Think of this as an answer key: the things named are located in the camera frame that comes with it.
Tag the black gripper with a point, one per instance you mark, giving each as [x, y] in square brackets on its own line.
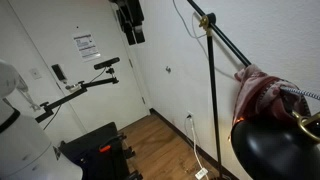
[128, 10]

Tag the black floor lamp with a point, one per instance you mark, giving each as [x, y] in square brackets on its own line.
[266, 150]

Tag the white paper notice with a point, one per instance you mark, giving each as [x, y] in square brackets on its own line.
[86, 46]

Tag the white door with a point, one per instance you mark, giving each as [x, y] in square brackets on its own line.
[110, 100]

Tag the black electronic door lock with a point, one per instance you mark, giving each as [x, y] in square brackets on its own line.
[59, 71]

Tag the dark baseboard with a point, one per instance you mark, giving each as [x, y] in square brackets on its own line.
[173, 126]

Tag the orange cart latch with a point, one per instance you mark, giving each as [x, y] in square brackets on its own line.
[105, 148]

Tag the black equipment cart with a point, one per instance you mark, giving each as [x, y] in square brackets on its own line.
[96, 163]

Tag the red patterned cloth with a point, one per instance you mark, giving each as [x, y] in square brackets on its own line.
[256, 96]

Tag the white power adapter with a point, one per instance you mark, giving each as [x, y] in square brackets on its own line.
[201, 173]

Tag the black stereo camera bar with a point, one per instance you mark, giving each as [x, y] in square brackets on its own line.
[106, 63]

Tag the metal wall hook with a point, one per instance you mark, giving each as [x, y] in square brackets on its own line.
[168, 69]

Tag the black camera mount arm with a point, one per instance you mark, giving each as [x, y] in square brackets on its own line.
[66, 98]

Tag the white wall outlet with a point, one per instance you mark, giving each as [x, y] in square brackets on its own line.
[190, 115]

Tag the white light switch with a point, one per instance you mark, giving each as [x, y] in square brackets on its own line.
[35, 73]

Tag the white wall phone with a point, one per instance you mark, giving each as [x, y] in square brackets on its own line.
[22, 86]

